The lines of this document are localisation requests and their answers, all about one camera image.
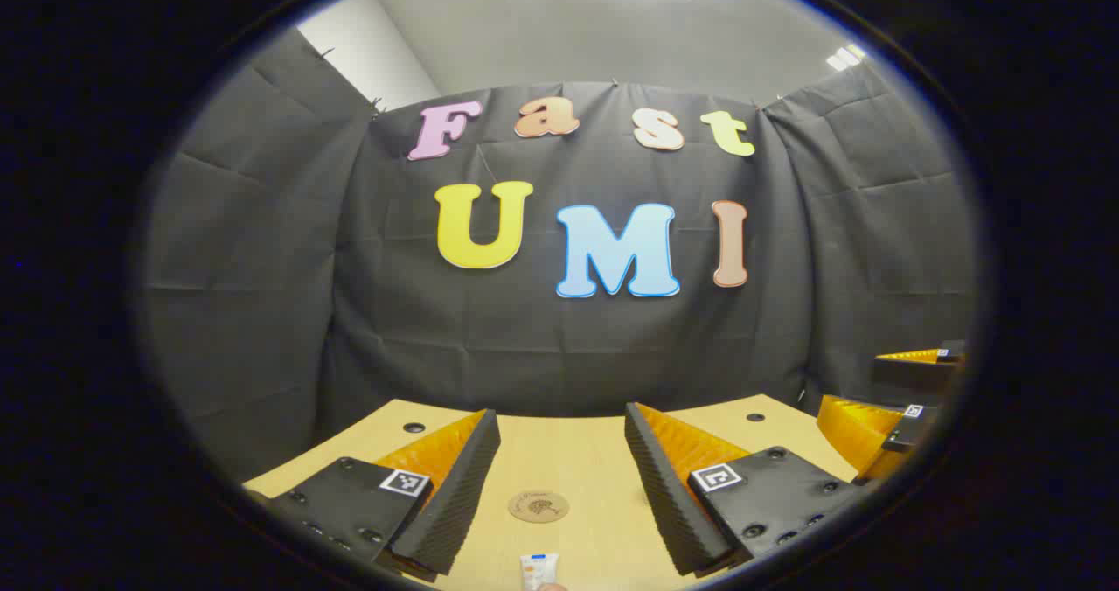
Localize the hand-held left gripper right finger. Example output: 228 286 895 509
624 402 866 579

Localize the wooden desktop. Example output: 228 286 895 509
243 394 862 591

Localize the white toothpaste tube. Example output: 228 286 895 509
520 553 560 591

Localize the round cork coaster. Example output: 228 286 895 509
508 490 570 524

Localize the black backdrop cloth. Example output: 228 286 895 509
140 27 980 487

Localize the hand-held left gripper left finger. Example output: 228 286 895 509
262 409 502 580

